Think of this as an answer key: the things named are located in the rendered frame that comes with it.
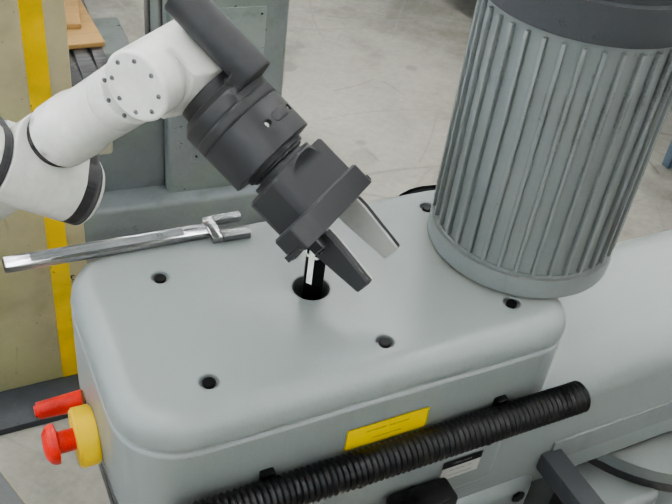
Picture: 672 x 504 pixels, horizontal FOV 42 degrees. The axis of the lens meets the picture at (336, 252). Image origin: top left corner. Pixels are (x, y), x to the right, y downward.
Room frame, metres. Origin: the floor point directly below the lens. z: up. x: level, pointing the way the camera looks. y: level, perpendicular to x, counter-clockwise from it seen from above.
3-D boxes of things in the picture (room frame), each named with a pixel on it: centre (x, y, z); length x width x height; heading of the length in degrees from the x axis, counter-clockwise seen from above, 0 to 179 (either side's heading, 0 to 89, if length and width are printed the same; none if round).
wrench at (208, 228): (0.67, 0.21, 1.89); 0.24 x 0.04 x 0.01; 119
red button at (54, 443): (0.52, 0.24, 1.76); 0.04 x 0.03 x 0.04; 31
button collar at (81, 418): (0.53, 0.22, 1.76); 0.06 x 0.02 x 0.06; 31
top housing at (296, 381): (0.66, 0.01, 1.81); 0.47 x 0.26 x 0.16; 121
